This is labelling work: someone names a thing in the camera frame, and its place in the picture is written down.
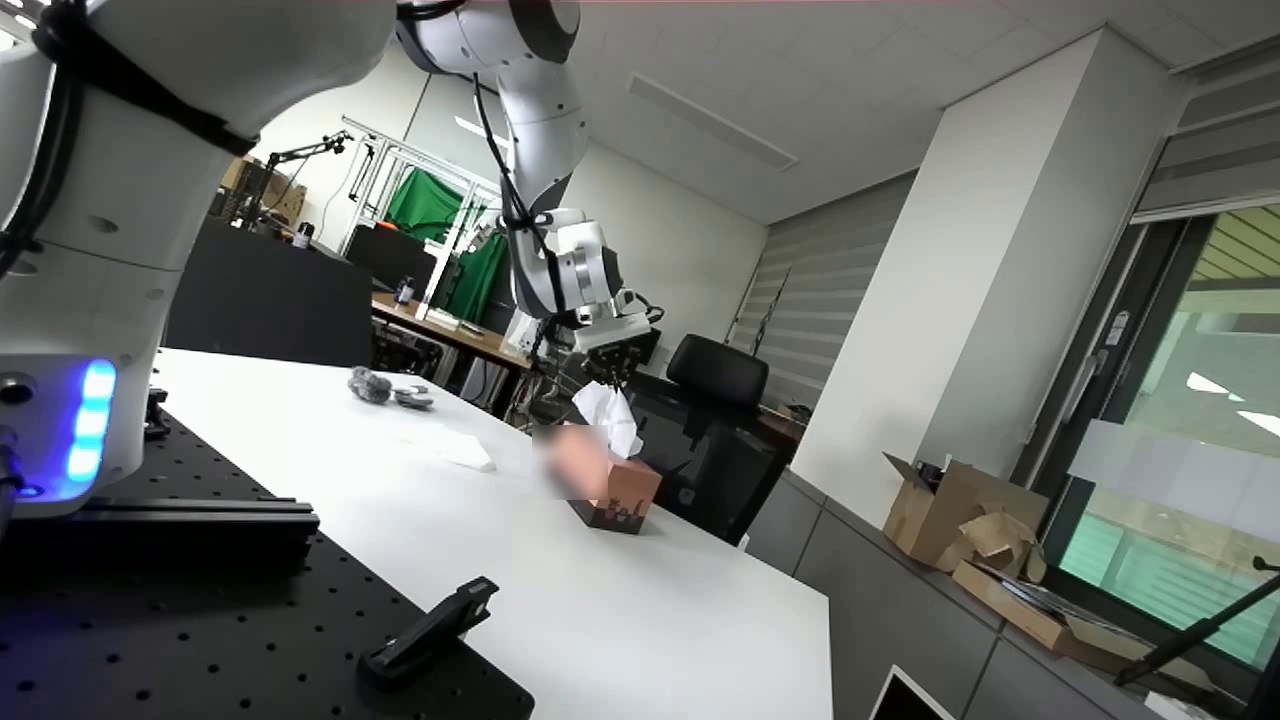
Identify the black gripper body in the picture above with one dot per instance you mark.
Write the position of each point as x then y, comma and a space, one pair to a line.
614, 321

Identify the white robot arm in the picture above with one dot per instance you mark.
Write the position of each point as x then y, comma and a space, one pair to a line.
116, 121

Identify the small white tissue piece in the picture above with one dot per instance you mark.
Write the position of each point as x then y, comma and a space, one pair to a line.
468, 452

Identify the orange tissue box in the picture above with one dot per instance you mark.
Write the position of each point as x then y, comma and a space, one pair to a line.
602, 487

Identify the green cloth backdrop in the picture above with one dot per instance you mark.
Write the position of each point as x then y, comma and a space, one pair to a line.
424, 208

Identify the grey object on table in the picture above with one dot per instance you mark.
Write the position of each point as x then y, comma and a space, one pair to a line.
377, 391

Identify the black office chair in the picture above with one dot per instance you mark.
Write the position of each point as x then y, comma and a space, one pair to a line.
705, 438

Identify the black partition panel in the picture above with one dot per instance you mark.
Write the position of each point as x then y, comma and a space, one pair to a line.
254, 293

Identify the black clamp on plate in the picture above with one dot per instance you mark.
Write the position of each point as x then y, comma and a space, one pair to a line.
435, 635

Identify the grey low cabinet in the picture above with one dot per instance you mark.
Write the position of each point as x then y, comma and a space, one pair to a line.
890, 612

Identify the open cardboard box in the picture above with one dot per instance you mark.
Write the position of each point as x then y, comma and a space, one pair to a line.
958, 512

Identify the black tripod leg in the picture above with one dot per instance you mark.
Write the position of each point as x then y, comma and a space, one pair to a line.
1203, 630

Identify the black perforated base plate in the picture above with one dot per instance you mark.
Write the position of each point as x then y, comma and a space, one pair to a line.
196, 592

